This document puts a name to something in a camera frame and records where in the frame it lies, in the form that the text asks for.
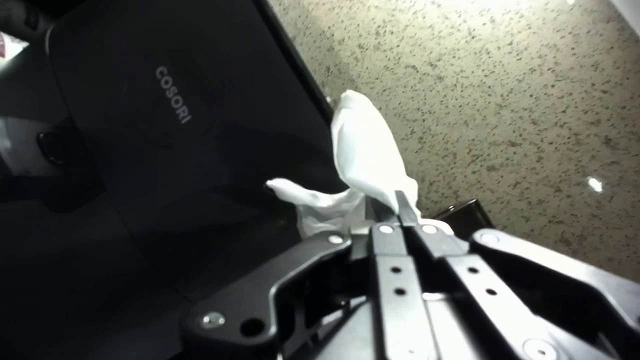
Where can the white tissue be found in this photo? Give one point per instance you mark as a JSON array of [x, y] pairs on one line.
[[362, 146]]

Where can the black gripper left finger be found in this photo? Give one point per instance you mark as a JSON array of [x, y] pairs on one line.
[[397, 292]]

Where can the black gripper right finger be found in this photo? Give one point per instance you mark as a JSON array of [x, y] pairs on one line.
[[512, 286]]

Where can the black air fryer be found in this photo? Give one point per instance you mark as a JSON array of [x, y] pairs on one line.
[[167, 166]]

